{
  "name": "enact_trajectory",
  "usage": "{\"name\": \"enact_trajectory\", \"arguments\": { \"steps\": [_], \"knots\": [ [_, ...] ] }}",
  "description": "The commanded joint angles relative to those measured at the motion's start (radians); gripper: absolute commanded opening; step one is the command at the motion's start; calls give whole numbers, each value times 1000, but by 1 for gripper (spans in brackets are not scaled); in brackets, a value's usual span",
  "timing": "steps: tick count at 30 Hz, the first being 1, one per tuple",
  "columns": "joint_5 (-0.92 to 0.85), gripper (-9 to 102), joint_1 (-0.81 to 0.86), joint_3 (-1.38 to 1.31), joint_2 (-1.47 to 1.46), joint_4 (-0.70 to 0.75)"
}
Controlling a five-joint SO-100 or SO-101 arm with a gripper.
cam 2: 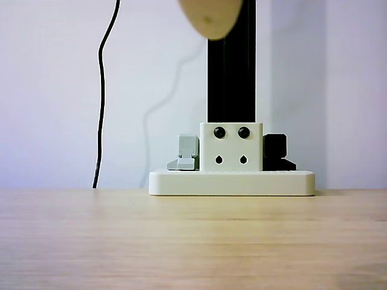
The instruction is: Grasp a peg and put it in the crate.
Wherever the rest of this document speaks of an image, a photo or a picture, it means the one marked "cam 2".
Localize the white pole socket block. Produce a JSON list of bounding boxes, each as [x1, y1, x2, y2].
[[199, 121, 264, 173]]

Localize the black corner bracket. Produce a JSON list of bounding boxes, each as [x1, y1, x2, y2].
[[262, 133, 298, 172]]

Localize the white perforated stand base plate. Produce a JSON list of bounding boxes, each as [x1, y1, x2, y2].
[[148, 170, 316, 198]]

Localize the thin cable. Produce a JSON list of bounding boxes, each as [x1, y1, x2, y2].
[[91, 0, 122, 190]]

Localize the grey corner bracket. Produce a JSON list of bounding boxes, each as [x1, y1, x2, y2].
[[166, 134, 201, 173]]

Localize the black aluminium profile pole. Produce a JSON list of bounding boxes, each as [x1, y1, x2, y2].
[[206, 0, 258, 124]]

